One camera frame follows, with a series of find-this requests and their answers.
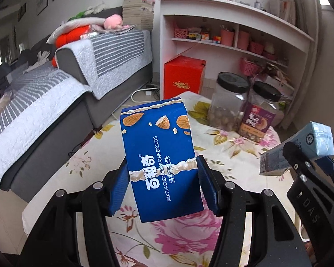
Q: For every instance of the pink cup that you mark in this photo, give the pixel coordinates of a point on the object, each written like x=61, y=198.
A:
x=243, y=40
x=227, y=38

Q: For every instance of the grey striped quilted blanket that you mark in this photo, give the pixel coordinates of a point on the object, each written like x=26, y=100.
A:
x=114, y=61
x=36, y=111

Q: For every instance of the stack of books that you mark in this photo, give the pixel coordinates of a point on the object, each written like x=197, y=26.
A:
x=136, y=14

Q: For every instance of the floral tablecloth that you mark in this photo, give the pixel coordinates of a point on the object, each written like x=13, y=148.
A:
x=94, y=167

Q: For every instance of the light blue carton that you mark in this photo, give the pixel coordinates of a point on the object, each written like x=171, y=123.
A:
x=317, y=139

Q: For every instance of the grey sofa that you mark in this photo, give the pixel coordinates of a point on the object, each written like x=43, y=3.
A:
x=58, y=150

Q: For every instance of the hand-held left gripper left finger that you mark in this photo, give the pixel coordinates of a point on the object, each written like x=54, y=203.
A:
x=118, y=189

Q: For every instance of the orange cushion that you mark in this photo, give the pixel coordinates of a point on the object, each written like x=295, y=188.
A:
x=72, y=34

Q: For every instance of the white power strip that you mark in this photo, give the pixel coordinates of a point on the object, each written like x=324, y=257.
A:
x=150, y=91

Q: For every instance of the blue biscuit box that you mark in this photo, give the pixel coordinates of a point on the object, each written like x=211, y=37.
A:
x=158, y=150

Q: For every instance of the pink plush toy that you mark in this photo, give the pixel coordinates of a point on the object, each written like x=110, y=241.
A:
x=113, y=21

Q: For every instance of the black bag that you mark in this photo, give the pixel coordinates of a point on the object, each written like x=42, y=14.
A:
x=1, y=78

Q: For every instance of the clear jar black lid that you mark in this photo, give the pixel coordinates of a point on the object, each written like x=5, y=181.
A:
x=225, y=108

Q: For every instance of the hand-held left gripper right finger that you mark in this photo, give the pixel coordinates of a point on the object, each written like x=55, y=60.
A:
x=208, y=183

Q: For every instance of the pile of magazines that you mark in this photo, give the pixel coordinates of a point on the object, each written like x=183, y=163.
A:
x=275, y=75

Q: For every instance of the white shelf unit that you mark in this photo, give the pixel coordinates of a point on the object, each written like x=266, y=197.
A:
x=233, y=7

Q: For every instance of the red cardboard box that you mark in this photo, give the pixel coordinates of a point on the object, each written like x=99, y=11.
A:
x=183, y=75

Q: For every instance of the white plush toy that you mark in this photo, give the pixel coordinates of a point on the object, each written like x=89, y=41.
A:
x=94, y=8

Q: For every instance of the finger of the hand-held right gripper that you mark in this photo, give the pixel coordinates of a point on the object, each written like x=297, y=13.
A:
x=311, y=211
x=327, y=168

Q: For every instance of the small pink basket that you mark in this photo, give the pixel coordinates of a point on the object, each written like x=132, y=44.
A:
x=256, y=47

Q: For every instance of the purple label jar black lid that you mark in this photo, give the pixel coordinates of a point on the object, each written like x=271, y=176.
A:
x=256, y=122

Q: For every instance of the large pink basket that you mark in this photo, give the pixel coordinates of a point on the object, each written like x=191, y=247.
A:
x=250, y=66

